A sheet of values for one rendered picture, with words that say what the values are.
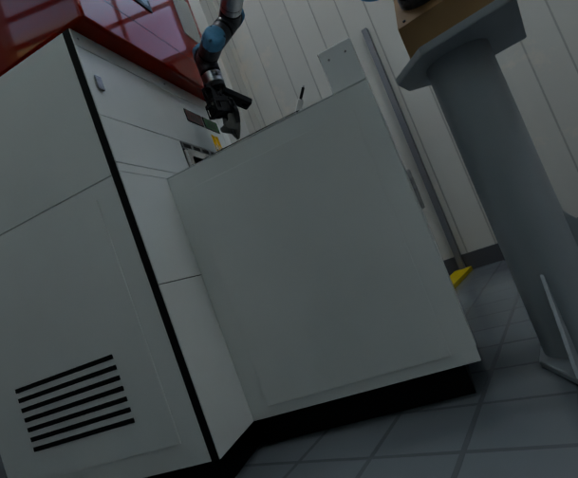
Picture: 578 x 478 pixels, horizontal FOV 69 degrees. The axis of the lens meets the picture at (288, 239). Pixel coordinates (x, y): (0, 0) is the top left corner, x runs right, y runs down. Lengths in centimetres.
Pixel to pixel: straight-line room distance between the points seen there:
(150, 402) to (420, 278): 73
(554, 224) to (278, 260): 67
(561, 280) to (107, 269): 109
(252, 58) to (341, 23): 88
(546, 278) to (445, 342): 28
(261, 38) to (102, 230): 320
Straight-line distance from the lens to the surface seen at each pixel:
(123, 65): 145
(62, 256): 127
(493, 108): 116
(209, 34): 157
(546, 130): 324
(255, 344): 121
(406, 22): 125
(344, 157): 110
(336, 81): 122
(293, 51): 393
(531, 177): 116
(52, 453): 145
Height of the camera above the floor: 43
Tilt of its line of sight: 5 degrees up
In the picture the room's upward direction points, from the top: 21 degrees counter-clockwise
